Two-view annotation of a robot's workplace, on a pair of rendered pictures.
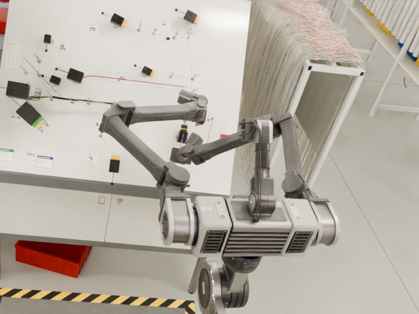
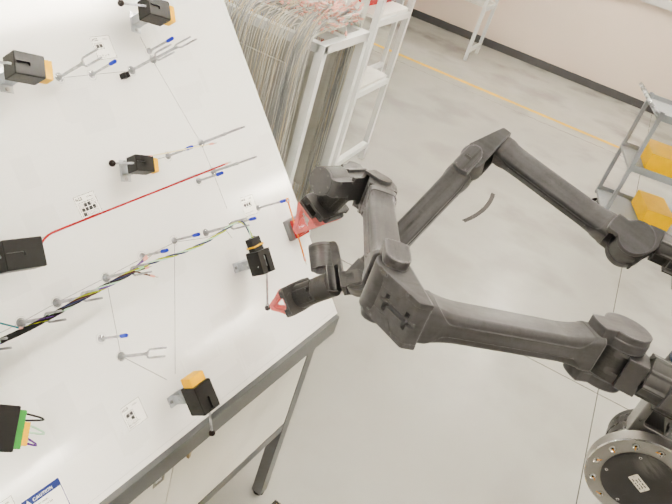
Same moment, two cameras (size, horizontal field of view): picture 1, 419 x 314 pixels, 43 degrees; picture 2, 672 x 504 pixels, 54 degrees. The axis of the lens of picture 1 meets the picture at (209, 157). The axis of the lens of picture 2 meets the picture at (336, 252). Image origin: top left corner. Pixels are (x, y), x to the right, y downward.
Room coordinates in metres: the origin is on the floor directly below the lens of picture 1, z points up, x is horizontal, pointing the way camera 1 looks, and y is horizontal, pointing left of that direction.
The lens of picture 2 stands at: (1.21, 1.05, 2.01)
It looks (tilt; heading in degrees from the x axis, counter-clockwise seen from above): 33 degrees down; 308
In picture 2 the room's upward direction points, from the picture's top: 18 degrees clockwise
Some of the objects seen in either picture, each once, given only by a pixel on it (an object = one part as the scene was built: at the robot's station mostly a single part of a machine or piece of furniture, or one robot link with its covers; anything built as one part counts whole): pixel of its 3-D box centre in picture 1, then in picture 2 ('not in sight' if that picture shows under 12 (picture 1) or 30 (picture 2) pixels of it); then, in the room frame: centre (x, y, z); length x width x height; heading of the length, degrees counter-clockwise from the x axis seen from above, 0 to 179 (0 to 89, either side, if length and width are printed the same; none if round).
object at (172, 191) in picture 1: (172, 201); (669, 387); (1.28, 0.08, 1.45); 0.09 x 0.08 x 0.12; 111
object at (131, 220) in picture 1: (159, 221); (239, 429); (2.03, 0.16, 0.60); 0.55 x 0.03 x 0.39; 105
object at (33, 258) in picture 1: (55, 245); not in sight; (2.11, 0.75, 0.07); 0.39 x 0.29 x 0.14; 90
